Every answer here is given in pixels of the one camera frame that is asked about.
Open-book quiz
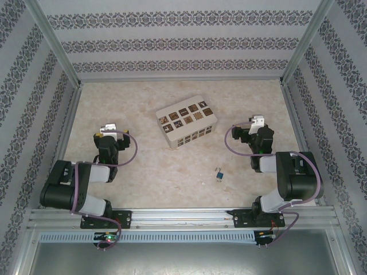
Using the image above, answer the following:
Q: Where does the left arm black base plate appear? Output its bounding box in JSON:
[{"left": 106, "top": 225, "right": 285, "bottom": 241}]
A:
[{"left": 80, "top": 210, "right": 133, "bottom": 230}]

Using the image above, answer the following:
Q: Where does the thin aluminium wall rail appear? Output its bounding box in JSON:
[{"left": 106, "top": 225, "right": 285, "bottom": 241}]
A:
[{"left": 79, "top": 77, "right": 283, "bottom": 85}]

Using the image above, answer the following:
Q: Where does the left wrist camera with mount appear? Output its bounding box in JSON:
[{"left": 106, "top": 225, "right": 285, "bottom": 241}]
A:
[{"left": 100, "top": 123, "right": 119, "bottom": 138}]

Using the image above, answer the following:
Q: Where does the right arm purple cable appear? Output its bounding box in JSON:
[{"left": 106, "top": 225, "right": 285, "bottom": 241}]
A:
[{"left": 224, "top": 121, "right": 321, "bottom": 245}]

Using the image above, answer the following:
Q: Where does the aluminium side rail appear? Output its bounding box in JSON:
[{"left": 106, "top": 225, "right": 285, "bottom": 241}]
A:
[
  {"left": 279, "top": 82, "right": 327, "bottom": 207},
  {"left": 38, "top": 84, "right": 84, "bottom": 209}
]

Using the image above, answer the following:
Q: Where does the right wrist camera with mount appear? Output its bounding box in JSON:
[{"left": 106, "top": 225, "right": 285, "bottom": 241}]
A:
[{"left": 248, "top": 114, "right": 266, "bottom": 135}]

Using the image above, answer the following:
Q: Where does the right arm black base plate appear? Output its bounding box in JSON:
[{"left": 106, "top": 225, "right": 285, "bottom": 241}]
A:
[{"left": 230, "top": 209, "right": 286, "bottom": 229}]

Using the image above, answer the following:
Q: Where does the white box with brown pictures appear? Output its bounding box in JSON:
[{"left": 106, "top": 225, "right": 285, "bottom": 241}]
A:
[{"left": 155, "top": 96, "right": 218, "bottom": 150}]

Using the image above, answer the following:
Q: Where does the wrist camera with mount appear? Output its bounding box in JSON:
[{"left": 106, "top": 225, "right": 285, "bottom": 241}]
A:
[
  {"left": 248, "top": 114, "right": 266, "bottom": 135},
  {"left": 100, "top": 123, "right": 119, "bottom": 138}
]

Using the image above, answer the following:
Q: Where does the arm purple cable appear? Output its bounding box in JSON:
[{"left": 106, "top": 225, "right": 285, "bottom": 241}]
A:
[
  {"left": 224, "top": 121, "right": 321, "bottom": 245},
  {"left": 70, "top": 130, "right": 139, "bottom": 250}
]

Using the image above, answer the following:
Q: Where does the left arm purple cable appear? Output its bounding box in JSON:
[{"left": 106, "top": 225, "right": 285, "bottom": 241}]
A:
[{"left": 70, "top": 130, "right": 139, "bottom": 250}]

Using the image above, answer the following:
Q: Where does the aluminium mounting rail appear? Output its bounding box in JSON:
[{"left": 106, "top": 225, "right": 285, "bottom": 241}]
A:
[{"left": 27, "top": 206, "right": 342, "bottom": 230}]

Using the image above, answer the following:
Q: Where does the grey metal sheet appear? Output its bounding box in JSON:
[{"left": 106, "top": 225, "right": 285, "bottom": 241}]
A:
[{"left": 27, "top": 241, "right": 350, "bottom": 275}]

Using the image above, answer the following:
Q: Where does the aluminium frame post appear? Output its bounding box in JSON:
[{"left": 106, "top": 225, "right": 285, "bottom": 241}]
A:
[
  {"left": 24, "top": 0, "right": 83, "bottom": 87},
  {"left": 279, "top": 0, "right": 337, "bottom": 86}
]

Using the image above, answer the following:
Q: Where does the slotted grey cable duct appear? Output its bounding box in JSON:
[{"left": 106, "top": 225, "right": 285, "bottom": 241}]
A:
[{"left": 38, "top": 231, "right": 257, "bottom": 244}]

